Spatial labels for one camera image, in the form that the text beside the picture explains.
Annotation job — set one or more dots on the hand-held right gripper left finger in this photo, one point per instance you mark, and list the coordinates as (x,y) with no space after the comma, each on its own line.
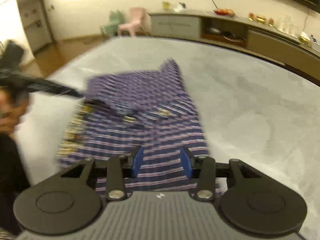
(137,161)

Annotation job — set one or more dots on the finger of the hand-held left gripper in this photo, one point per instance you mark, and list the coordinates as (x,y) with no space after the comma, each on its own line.
(47,86)

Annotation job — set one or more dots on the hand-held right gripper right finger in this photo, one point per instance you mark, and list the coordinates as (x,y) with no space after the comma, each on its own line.
(186,162)

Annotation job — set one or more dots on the blue plaid shirt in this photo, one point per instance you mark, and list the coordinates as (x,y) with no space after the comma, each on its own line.
(162,135)

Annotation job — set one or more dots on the person's left hand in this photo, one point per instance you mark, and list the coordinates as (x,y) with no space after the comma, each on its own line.
(10,118)

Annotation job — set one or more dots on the white door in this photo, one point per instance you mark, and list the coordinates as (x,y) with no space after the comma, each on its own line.
(37,27)

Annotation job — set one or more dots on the green plastic chair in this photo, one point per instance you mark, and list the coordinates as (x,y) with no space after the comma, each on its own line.
(112,22)

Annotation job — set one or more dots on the person's black clothing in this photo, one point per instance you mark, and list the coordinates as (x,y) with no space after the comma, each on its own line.
(10,175)

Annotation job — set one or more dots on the pink plastic chair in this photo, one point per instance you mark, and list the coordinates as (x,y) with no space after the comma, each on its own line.
(132,21)

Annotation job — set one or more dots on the dark plate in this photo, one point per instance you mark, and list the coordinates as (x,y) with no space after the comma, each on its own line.
(233,38)

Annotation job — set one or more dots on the grey sideboard cabinet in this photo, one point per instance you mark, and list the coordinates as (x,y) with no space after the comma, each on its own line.
(225,30)

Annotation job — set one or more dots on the yellow ornament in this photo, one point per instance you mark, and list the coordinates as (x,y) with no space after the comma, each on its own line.
(166,5)

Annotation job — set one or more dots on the fruit plate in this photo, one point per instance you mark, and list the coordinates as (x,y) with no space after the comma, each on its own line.
(223,12)

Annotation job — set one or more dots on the gold ornaments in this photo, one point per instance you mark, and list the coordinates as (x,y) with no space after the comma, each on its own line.
(261,18)

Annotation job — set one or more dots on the clear glass jars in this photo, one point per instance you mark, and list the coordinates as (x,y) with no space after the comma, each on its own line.
(287,26)

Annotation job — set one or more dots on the gold box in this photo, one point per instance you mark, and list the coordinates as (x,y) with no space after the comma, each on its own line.
(305,39)

